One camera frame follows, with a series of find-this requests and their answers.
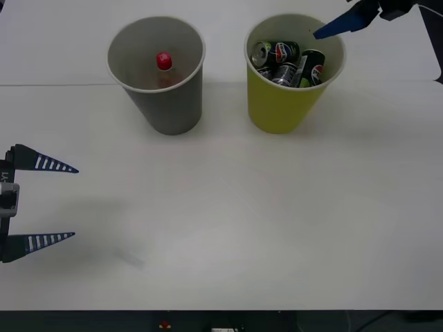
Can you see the silver-black left robot arm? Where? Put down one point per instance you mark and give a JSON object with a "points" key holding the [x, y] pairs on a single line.
{"points": [[8, 198]]}

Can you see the grey plastic bin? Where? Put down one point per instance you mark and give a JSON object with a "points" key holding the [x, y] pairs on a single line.
{"points": [[173, 107]]}

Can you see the black and silver can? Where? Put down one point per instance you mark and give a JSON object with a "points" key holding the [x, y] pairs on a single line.
{"points": [[285, 74]]}

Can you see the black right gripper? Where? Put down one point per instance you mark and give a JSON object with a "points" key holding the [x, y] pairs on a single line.
{"points": [[394, 8]]}

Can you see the yellow-green plastic bin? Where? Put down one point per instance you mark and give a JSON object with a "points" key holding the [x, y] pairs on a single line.
{"points": [[277, 107]]}

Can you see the small bottle with red cap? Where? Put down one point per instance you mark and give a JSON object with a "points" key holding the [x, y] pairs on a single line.
{"points": [[164, 60]]}

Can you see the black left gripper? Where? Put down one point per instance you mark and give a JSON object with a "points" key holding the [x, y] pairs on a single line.
{"points": [[7, 171]]}

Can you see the dark robot torso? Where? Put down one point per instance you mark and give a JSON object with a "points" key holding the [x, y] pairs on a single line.
{"points": [[104, 321]]}

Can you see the black can with green spots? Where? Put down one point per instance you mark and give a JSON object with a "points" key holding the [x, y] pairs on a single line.
{"points": [[280, 52], [314, 69]]}

